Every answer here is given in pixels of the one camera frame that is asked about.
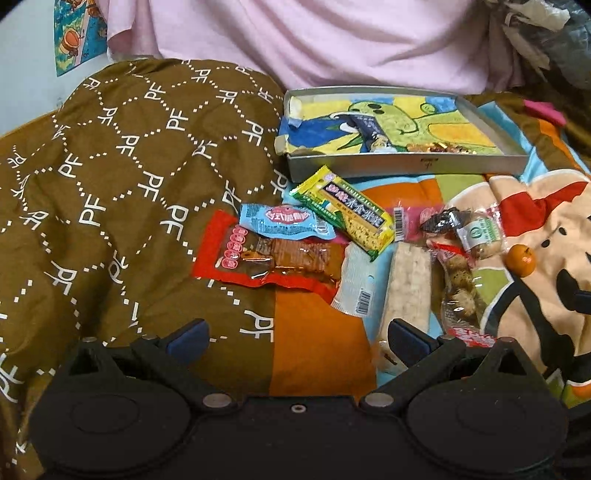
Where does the metal tray with cartoon print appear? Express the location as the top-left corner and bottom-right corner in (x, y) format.
(276, 88), (531, 184)

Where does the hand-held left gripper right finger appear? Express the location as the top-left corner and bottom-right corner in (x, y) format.
(360, 318), (542, 411)

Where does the white snack packet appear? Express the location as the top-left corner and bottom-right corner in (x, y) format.
(331, 242), (393, 318)

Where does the yellow green biscuit packet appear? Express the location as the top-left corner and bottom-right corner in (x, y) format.
(290, 165), (396, 263)

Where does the pink cloth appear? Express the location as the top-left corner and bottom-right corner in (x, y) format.
(106, 0), (527, 95)

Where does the round cake packet green label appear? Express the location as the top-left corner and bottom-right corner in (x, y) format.
(455, 203), (509, 261)

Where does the clear-wrapped rice cracker bar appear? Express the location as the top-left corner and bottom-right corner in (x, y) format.
(372, 205), (435, 374)

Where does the wall poster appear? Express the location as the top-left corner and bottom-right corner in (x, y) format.
(53, 0), (109, 78)

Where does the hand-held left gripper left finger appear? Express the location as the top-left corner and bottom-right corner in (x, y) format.
(60, 318), (241, 411)

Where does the small orange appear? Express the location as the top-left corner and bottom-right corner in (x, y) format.
(504, 243), (537, 278)

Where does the magenta cloth piece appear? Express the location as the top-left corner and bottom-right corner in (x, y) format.
(524, 99), (568, 127)

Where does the dark stick snack packet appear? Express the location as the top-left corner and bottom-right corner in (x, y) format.
(346, 113), (393, 153)

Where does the shiny brown candy wrapper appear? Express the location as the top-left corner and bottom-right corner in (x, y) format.
(406, 141), (467, 154)

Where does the blue snack packet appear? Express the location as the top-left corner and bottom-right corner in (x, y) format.
(239, 203), (338, 240)

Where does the dark wrapped candy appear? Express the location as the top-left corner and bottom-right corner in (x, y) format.
(419, 208), (462, 234)

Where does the brown patterned quilt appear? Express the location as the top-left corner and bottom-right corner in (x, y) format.
(0, 58), (296, 480)

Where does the red snack packet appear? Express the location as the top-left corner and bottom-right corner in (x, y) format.
(191, 210), (348, 305)

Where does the colourful printed blanket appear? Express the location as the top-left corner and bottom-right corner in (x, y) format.
(272, 92), (591, 411)

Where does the dark grey cloth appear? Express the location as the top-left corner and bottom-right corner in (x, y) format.
(545, 14), (591, 93)

